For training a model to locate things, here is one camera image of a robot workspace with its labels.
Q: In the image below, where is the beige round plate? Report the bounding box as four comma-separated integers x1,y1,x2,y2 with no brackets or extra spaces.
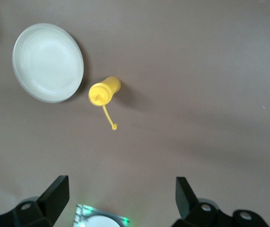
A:
12,22,85,104

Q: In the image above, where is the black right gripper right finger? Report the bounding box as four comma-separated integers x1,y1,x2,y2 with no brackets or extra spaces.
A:
171,176,270,227

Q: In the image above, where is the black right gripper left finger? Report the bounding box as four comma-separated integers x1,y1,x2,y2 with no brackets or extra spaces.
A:
0,175,70,227

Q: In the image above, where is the yellow mustard squeeze bottle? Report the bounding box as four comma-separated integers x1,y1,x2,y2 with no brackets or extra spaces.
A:
88,75,122,131

